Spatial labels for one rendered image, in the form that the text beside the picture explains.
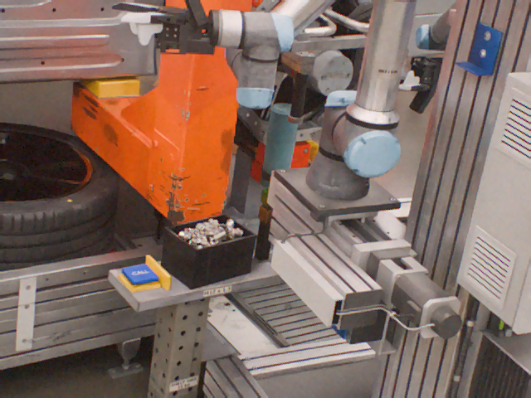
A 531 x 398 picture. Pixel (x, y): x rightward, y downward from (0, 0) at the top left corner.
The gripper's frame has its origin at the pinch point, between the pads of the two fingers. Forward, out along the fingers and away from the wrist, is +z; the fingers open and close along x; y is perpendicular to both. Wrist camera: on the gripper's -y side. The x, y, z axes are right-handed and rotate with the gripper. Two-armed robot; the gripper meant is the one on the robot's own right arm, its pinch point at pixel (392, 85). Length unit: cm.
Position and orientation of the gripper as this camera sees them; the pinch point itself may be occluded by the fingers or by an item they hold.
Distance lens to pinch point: 324.7
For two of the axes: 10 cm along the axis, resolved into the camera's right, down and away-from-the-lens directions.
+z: -8.3, 1.2, -5.4
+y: 1.4, -9.0, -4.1
